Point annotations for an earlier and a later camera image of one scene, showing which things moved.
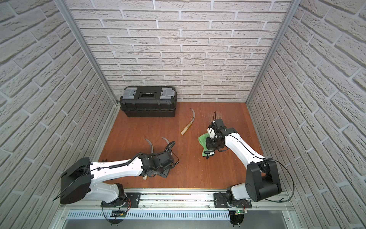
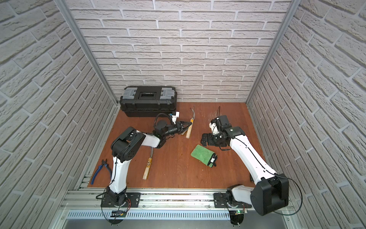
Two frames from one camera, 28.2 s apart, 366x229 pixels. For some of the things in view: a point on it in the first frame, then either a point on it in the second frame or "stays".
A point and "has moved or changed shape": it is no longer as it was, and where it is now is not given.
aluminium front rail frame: x=178 y=209 stays
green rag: x=202 y=140 has moved or changed shape
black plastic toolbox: x=148 y=101 stays
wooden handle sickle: x=167 y=140 has moved or changed shape
